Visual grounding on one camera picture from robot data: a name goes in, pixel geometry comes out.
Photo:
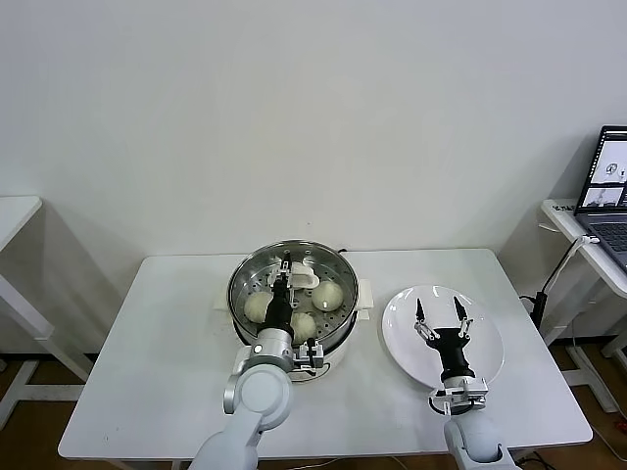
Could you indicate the white side table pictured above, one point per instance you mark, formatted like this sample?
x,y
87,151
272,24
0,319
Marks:
x,y
14,215
563,220

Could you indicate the white steamed baozi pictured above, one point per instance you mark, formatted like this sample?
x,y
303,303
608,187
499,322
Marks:
x,y
327,296
304,327
255,308

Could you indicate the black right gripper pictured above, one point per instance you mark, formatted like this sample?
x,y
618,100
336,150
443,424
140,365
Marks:
x,y
453,352

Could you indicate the white round plate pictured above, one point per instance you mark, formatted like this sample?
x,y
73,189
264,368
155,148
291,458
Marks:
x,y
401,333

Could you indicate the stainless steel inner pot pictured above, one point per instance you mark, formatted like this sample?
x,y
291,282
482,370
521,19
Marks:
x,y
350,306

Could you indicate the grey laptop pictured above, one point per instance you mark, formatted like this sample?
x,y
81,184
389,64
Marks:
x,y
607,166

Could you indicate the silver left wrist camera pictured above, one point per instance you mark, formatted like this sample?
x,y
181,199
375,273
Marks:
x,y
309,355

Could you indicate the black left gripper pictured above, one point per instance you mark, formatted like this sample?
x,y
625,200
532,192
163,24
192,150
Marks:
x,y
278,308

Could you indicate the white printed label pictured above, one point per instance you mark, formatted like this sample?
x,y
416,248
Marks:
x,y
564,207

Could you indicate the steel steamer pot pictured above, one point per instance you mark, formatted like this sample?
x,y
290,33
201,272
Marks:
x,y
333,360

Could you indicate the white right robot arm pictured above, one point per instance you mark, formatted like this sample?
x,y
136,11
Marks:
x,y
475,440

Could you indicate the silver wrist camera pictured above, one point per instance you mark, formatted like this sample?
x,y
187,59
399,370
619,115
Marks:
x,y
460,394
309,355

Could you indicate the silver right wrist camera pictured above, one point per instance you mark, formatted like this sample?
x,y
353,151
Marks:
x,y
460,394

